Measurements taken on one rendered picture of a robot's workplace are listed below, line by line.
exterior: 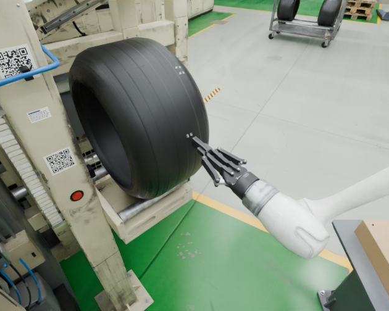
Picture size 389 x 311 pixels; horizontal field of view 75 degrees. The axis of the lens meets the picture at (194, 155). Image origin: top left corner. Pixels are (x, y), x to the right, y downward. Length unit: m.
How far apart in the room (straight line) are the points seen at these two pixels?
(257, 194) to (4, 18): 0.67
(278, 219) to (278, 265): 1.37
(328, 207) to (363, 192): 0.10
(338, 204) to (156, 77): 0.62
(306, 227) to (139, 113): 0.50
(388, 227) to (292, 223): 0.86
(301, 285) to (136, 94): 1.64
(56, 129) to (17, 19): 0.27
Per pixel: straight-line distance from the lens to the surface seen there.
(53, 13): 1.14
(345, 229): 1.48
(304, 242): 0.64
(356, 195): 0.78
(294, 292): 1.96
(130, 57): 0.82
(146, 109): 0.72
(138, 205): 1.05
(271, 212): 0.64
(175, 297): 1.84
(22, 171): 0.85
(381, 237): 1.40
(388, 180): 0.75
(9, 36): 0.71
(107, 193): 1.28
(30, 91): 0.75
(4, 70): 0.72
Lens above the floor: 1.73
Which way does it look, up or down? 41 degrees down
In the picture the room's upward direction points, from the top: straight up
